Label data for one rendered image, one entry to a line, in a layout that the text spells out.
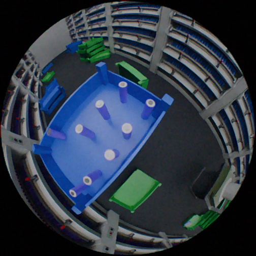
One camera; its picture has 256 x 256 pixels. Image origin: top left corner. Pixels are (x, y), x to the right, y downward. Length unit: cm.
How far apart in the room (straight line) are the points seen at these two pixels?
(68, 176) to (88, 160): 9
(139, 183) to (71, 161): 50
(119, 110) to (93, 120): 7
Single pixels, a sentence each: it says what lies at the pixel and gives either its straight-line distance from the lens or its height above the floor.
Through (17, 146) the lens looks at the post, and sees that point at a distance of 58.
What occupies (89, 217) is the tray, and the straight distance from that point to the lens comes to 69.
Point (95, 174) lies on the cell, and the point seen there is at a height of 44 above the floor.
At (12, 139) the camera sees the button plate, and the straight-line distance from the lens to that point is 59.
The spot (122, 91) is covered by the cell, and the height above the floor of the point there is 46.
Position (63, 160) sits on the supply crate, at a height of 40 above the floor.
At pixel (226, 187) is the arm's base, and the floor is 38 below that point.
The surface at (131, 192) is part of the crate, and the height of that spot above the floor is 0.
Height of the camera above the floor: 60
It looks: 75 degrees down
